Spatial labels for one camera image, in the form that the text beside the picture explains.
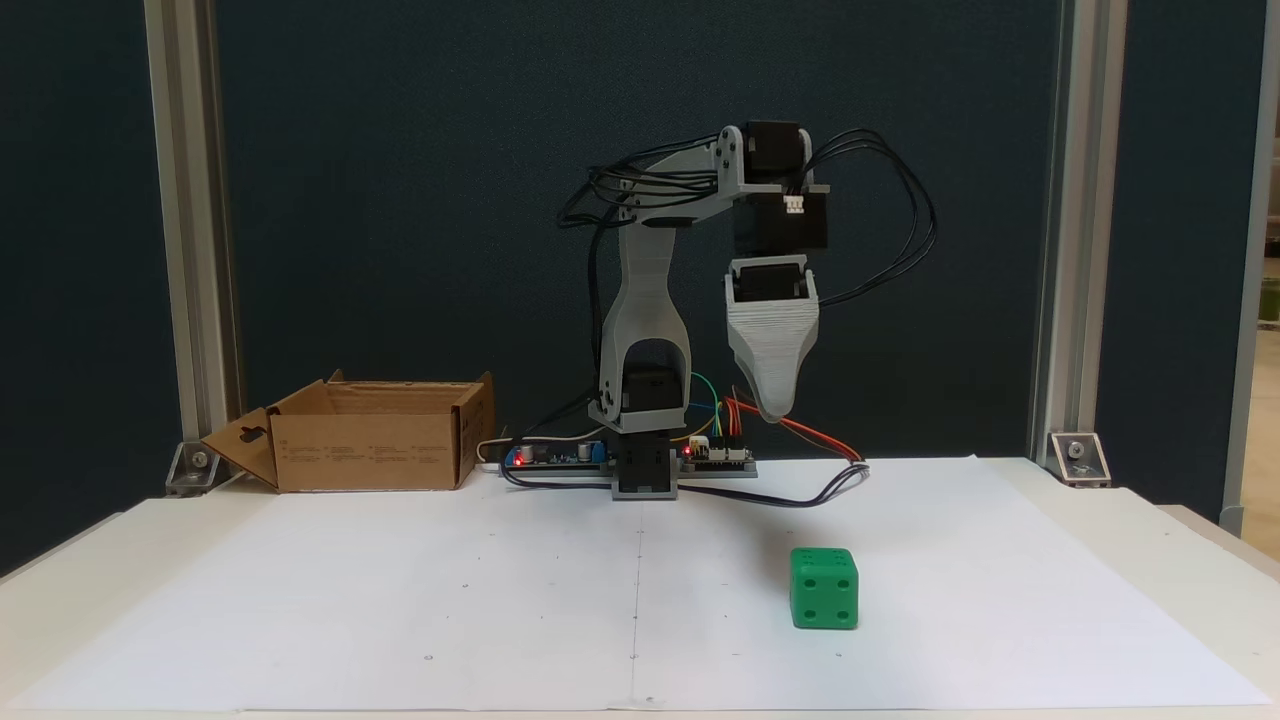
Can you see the grey printed robot arm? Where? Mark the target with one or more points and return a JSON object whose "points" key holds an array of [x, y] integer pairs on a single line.
{"points": [[650, 300]]}

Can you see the motor controller circuit board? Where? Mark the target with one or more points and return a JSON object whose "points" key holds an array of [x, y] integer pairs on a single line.
{"points": [[735, 460]]}

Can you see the aluminium corner bracket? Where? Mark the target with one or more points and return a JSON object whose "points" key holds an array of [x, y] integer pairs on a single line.
{"points": [[195, 470], [1080, 462]]}

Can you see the aluminium frame post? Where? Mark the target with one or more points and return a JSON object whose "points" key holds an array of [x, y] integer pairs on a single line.
{"points": [[1255, 200], [1075, 200], [190, 200]]}

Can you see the green die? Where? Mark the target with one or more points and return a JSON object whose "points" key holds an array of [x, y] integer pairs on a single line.
{"points": [[824, 590]]}

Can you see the brown cardboard box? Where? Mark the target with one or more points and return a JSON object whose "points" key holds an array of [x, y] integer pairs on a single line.
{"points": [[370, 450]]}

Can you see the blue power circuit board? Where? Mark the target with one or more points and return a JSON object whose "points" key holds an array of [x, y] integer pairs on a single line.
{"points": [[550, 458]]}

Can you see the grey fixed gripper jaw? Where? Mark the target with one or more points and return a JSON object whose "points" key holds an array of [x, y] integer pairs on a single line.
{"points": [[772, 360]]}

